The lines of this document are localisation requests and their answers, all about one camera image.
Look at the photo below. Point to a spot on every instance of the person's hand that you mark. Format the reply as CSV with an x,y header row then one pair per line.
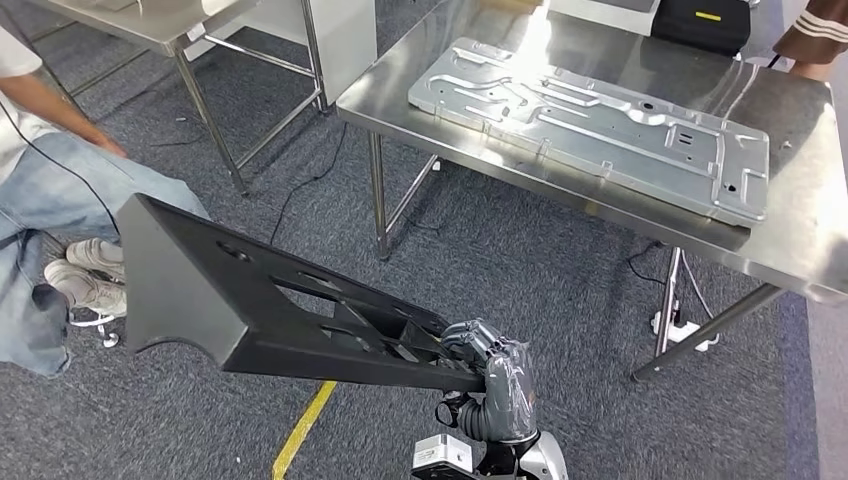
x,y
109,144

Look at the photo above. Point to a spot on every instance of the black plastic frame part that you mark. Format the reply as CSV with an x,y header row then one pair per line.
x,y
185,278

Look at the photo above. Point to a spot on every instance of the person's forearm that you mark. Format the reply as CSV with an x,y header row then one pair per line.
x,y
46,99
818,70

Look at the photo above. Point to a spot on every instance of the stainless steel workbench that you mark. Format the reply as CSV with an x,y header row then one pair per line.
x,y
596,53

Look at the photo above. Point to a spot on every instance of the person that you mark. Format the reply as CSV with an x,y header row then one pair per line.
x,y
815,33
40,192

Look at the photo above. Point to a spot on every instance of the white sneaker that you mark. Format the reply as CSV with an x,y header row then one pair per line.
x,y
86,291
99,258

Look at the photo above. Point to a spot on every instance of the stainless steel table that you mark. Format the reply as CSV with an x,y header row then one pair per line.
x,y
132,26

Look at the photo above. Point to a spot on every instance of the white cabinet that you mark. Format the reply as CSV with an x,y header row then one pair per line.
x,y
344,40

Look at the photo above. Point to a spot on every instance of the yellow floor tape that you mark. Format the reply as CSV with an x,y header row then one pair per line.
x,y
301,430

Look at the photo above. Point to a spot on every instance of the stamped silver metal panel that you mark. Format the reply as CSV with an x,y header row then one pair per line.
x,y
596,132

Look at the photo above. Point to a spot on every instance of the black case with yellow label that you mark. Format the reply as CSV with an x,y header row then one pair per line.
x,y
696,33

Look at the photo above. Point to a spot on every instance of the white power strip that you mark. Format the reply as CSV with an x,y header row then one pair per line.
x,y
682,331

